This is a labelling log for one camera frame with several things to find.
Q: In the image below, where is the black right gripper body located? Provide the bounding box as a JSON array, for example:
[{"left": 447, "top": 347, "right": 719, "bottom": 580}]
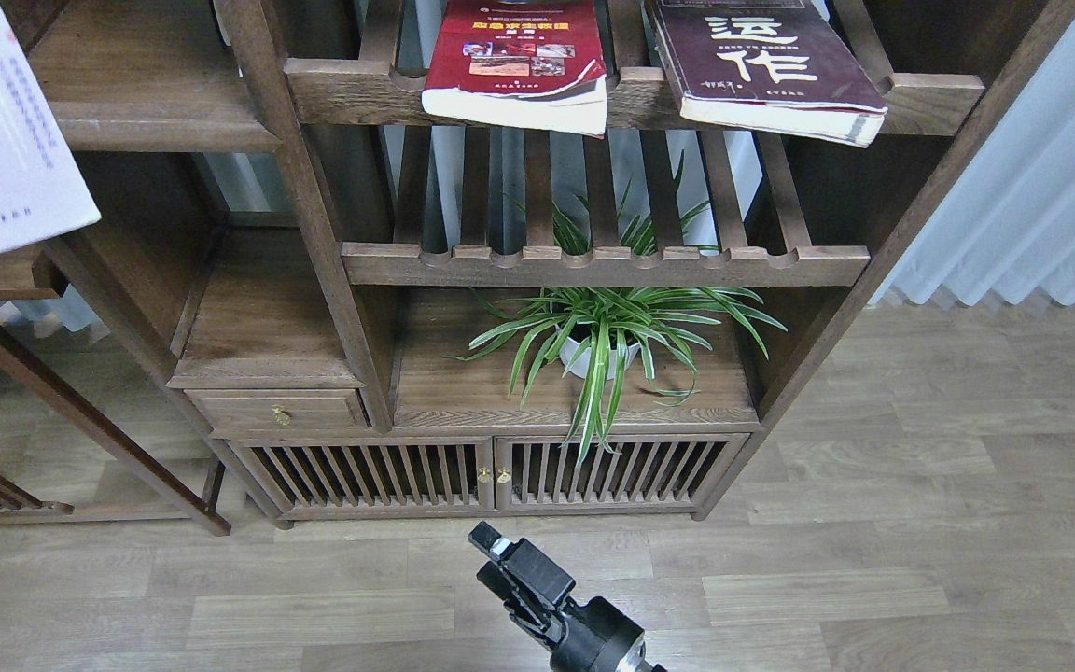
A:
[{"left": 477, "top": 539, "right": 664, "bottom": 671}]

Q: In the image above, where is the red cover book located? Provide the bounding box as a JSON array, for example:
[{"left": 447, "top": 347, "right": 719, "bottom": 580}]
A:
[{"left": 421, "top": 1, "right": 608, "bottom": 139}]

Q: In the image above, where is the green spider plant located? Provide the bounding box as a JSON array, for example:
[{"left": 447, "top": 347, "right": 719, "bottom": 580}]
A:
[{"left": 452, "top": 149, "right": 789, "bottom": 466}]

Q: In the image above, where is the right cabinet slatted door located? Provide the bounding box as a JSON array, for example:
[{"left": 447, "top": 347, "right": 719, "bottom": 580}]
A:
[{"left": 481, "top": 434, "right": 747, "bottom": 516}]

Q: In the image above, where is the small wooden drawer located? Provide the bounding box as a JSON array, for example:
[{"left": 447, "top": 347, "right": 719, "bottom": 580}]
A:
[{"left": 185, "top": 388, "right": 367, "bottom": 439}]

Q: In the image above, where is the dark wooden bookshelf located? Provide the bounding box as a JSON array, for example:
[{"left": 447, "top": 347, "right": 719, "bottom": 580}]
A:
[{"left": 3, "top": 1, "right": 1075, "bottom": 528}]

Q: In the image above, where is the wooden side rack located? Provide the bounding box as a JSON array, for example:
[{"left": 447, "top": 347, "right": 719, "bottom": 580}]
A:
[{"left": 0, "top": 245, "right": 231, "bottom": 537}]

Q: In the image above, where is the white pleated curtain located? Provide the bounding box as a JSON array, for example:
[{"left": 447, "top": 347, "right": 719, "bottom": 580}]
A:
[{"left": 874, "top": 22, "right": 1075, "bottom": 308}]

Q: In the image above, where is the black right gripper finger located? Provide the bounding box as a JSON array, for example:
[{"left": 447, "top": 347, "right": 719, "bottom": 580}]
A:
[{"left": 467, "top": 521, "right": 512, "bottom": 561}]

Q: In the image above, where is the cabinet slatted door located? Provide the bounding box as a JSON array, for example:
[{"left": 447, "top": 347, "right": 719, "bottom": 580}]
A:
[
  {"left": 481, "top": 434, "right": 747, "bottom": 516},
  {"left": 231, "top": 439, "right": 496, "bottom": 521}
]

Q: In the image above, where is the maroon book with white characters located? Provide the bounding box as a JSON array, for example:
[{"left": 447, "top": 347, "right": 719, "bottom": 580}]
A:
[{"left": 645, "top": 1, "right": 887, "bottom": 147}]

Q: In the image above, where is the white plant pot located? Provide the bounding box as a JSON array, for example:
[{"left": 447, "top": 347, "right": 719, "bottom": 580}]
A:
[{"left": 559, "top": 324, "right": 643, "bottom": 380}]

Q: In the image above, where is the left cabinet slatted door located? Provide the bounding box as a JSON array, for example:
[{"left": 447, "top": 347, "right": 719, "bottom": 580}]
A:
[{"left": 231, "top": 439, "right": 496, "bottom": 521}]

